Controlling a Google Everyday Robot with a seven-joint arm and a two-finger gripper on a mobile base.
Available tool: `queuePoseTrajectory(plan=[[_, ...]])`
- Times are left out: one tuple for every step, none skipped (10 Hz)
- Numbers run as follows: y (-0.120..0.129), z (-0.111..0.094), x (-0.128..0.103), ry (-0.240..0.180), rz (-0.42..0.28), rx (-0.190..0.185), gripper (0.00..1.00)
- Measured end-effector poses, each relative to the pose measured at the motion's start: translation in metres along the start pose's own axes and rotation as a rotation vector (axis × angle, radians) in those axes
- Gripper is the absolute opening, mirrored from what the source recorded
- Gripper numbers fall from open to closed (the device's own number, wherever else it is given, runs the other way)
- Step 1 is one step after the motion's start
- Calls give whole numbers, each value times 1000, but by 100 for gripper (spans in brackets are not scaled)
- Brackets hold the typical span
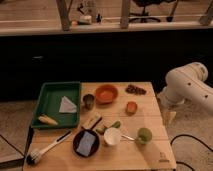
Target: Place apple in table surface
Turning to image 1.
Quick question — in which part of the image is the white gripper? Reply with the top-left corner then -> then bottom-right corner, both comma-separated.
157,93 -> 180,126

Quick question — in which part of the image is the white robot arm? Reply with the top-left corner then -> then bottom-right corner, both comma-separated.
157,62 -> 213,126

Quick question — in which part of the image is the green cup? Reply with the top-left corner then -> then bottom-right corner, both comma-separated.
136,127 -> 152,145

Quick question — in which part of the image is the metal spoon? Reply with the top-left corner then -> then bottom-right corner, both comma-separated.
121,134 -> 135,141

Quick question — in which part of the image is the green cucumber toy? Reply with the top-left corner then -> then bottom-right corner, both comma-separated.
96,121 -> 121,135

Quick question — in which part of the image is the white cup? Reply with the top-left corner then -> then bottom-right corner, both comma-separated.
104,127 -> 121,146

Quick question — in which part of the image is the orange bowl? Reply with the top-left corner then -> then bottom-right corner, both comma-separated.
95,84 -> 118,104

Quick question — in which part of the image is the small metal cup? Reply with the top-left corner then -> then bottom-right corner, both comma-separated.
83,94 -> 95,110

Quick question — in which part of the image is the blue sponge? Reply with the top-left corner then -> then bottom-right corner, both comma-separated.
77,132 -> 96,156

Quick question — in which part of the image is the black plate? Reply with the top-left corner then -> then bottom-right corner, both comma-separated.
73,129 -> 100,157

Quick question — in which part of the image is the black office chair base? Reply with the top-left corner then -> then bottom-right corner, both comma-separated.
129,0 -> 160,23

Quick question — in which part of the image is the white folded cloth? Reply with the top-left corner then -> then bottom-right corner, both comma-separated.
59,96 -> 77,113

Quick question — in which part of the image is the green plastic tray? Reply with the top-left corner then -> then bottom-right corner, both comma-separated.
31,82 -> 81,129

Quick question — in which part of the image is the yellow corn cob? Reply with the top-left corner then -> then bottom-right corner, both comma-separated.
38,115 -> 57,125

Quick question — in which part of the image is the white dish brush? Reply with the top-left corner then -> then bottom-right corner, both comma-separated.
26,131 -> 71,165

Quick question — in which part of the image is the black floor cable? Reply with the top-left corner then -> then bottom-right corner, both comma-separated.
170,133 -> 213,171

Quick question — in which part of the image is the black handled scraper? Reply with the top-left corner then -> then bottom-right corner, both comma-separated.
81,114 -> 102,129

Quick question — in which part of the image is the wooden post middle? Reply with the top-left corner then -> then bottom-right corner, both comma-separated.
120,0 -> 130,29

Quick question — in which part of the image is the wooden post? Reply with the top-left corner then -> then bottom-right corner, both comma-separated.
120,0 -> 130,29
56,0 -> 73,31

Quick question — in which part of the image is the wooden post left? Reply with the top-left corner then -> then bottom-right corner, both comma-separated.
56,0 -> 73,31

